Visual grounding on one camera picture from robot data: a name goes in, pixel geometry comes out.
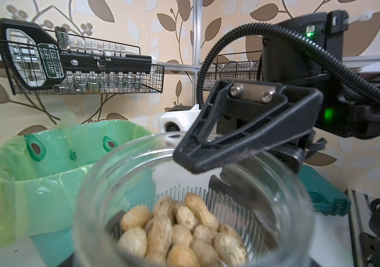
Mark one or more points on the black socket set rail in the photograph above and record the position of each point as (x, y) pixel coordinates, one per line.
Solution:
(73, 60)

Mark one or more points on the green bin with bag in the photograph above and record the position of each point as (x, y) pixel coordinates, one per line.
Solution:
(40, 176)

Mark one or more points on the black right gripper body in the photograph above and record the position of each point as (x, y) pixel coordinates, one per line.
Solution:
(292, 153)

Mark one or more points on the beige lid jar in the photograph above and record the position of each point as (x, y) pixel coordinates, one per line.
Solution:
(137, 207)

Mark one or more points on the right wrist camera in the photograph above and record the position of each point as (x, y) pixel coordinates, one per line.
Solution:
(179, 118)

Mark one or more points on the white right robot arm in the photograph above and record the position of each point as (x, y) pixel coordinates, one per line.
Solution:
(303, 85)

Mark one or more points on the black wire basket right wall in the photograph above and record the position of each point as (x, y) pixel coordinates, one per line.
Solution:
(240, 65)

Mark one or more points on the chrome socket on rail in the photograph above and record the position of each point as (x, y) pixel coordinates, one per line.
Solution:
(62, 37)

